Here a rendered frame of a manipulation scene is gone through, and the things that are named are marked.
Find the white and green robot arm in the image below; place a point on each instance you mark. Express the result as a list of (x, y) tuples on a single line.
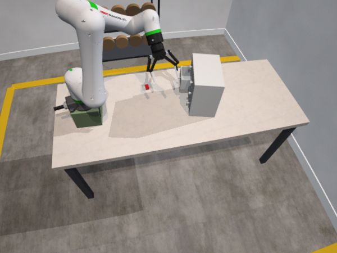
[(86, 84)]

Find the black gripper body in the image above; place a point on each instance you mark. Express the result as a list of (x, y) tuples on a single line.
[(157, 50)]

